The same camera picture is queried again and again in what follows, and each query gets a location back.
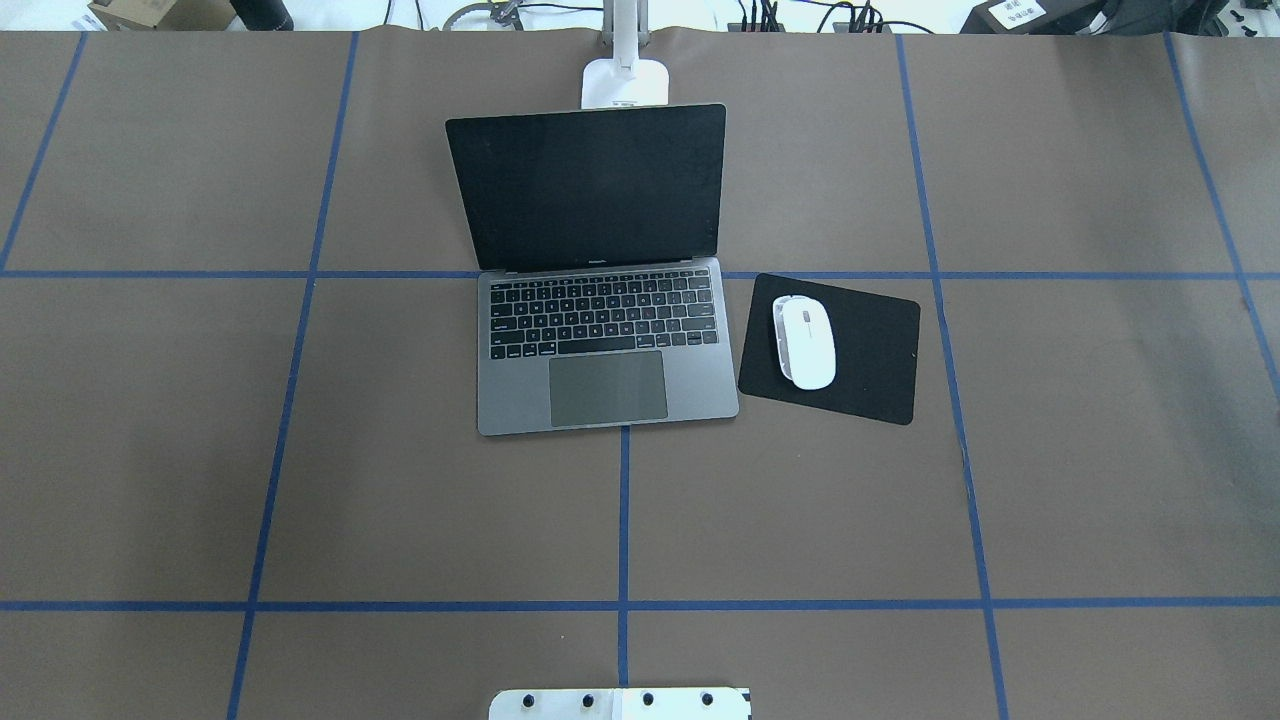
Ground grey laptop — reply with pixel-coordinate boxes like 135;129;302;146
445;102;739;437

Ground white computer mouse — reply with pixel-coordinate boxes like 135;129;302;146
771;293;837;391

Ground black mouse pad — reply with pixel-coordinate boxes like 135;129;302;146
739;273;922;427

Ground white desk lamp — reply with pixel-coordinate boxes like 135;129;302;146
580;1;669;110

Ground black box with label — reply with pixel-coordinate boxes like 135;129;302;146
960;0;1231;38

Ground cardboard box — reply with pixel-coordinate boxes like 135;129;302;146
87;0;236;31

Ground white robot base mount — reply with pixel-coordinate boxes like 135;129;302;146
488;685;753;719

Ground black power strip cables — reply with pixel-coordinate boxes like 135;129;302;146
724;0;936;35

